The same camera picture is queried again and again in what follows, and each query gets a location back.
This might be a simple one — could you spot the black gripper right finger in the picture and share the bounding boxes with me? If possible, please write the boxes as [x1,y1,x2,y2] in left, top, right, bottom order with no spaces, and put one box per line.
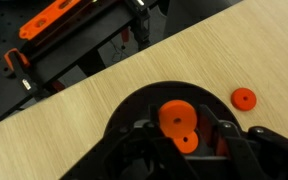
[198,104,288,180]

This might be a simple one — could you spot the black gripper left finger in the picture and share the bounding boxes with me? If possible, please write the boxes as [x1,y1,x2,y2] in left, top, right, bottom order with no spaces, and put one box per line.
[60,105,198,180]

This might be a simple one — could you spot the black bowl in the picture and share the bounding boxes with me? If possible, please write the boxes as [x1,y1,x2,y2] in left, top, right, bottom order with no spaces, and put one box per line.
[103,80,243,158]

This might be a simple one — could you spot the black orange clamp equipment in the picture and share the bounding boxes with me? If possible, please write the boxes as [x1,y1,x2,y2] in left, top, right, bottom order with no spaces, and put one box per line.
[0,0,158,129]

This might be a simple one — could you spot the black metal clamp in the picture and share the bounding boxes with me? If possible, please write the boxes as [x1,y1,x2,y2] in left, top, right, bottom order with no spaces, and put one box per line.
[125,0,152,51]

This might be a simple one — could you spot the orange spirit level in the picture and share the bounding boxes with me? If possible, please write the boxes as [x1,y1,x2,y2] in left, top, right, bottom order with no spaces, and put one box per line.
[18,0,82,41]

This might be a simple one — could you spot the black clamp orange handle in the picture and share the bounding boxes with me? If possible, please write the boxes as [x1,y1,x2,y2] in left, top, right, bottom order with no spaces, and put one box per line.
[3,47,52,99]

